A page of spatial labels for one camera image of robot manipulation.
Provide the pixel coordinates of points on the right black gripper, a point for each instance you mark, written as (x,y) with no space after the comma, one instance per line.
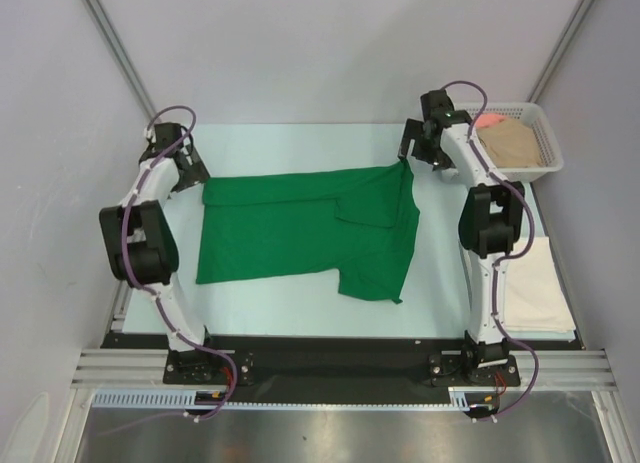
(413,140)

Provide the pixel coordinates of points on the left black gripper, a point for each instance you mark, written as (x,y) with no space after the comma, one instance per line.
(196,172)

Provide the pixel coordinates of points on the green t shirt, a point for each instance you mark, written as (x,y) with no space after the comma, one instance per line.
(359,222)

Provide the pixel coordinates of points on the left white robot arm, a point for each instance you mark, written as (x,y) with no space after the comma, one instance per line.
(143,253)

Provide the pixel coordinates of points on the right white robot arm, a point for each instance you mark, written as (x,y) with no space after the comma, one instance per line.
(490,219)

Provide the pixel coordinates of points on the pink t shirt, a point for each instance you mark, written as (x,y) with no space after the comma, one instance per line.
(487,120)

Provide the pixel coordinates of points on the beige t shirt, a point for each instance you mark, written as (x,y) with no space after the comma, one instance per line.
(511,144)

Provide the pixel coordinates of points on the white plastic basket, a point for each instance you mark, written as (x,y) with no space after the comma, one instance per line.
(473,166)

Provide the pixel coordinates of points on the folded white t shirt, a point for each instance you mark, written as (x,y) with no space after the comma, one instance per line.
(534,300)

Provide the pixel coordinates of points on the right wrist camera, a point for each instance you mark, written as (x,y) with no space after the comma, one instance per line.
(435,102)

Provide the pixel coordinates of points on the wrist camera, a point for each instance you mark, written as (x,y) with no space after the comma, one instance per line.
(435,102)
(161,137)

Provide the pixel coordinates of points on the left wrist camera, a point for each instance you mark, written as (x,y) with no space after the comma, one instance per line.
(161,137)

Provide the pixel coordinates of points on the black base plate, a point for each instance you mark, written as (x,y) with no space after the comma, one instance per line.
(352,370)

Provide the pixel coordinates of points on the white cable duct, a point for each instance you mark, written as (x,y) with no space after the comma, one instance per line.
(449,400)

